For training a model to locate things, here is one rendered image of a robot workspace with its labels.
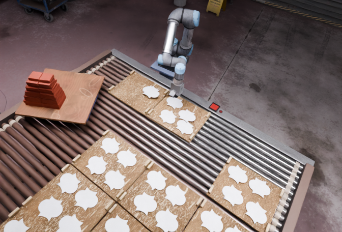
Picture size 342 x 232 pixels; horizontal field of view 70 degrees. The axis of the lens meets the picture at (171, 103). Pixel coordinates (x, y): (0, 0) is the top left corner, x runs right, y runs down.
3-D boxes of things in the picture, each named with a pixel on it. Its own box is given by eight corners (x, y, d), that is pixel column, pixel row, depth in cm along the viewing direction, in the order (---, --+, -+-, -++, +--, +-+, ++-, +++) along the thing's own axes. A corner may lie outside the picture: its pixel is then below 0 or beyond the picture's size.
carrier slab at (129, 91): (134, 72, 232) (134, 70, 231) (169, 92, 219) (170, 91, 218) (107, 92, 211) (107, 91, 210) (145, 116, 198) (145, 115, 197)
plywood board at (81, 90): (46, 69, 208) (45, 68, 207) (104, 78, 209) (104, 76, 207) (15, 115, 175) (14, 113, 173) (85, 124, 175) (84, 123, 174)
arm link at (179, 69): (186, 62, 182) (185, 70, 176) (184, 74, 190) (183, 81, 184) (176, 61, 182) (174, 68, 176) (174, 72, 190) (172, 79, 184)
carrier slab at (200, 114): (170, 92, 219) (170, 91, 218) (210, 114, 206) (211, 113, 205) (146, 116, 198) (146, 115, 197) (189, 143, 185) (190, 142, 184)
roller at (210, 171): (77, 80, 224) (76, 76, 220) (282, 217, 160) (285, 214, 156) (73, 83, 221) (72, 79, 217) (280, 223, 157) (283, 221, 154)
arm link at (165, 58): (169, 2, 192) (157, 61, 184) (183, 4, 191) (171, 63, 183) (169, 10, 203) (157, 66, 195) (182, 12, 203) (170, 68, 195)
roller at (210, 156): (85, 75, 230) (84, 71, 226) (287, 204, 166) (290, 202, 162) (81, 78, 227) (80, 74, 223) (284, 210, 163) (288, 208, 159)
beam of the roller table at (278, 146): (114, 53, 259) (114, 48, 254) (311, 165, 191) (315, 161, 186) (108, 56, 254) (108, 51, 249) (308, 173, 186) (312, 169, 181)
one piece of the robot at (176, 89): (167, 82, 185) (165, 96, 197) (177, 87, 182) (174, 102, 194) (175, 74, 192) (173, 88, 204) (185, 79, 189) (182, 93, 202)
